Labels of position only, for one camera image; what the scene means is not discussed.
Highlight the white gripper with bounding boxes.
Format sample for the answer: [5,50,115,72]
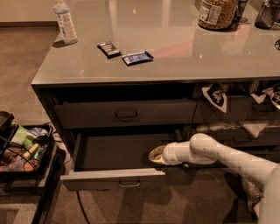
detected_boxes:
[149,142,190,165]

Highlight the grey drawer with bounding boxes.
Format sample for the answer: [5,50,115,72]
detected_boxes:
[61,133,185,191]
[219,146,280,163]
[192,95,280,123]
[186,123,280,148]
[53,99,197,129]

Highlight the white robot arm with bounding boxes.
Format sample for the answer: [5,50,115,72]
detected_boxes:
[149,133,280,189]

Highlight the grey drawer cabinet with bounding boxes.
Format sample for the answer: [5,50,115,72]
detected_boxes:
[30,0,280,176]

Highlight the blue snack packet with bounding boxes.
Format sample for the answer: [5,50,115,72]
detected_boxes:
[122,51,153,66]

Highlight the black snack packet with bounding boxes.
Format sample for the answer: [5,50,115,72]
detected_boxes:
[97,41,121,59]

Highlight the green snack bag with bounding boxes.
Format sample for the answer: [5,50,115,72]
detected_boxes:
[11,126,48,149]

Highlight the large nut jar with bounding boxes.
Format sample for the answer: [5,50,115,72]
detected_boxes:
[198,0,238,31]

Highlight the dark glass object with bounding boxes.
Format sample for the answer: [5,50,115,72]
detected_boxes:
[233,0,248,24]

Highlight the clear plastic water bottle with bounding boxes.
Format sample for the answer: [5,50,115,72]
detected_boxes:
[53,0,78,45]

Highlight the dark container top right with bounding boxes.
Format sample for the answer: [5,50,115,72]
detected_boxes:
[255,0,280,30]

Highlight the black floor cable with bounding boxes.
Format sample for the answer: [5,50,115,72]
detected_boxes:
[76,190,91,224]

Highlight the black wire basket cart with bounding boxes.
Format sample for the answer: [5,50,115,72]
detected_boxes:
[0,111,66,224]

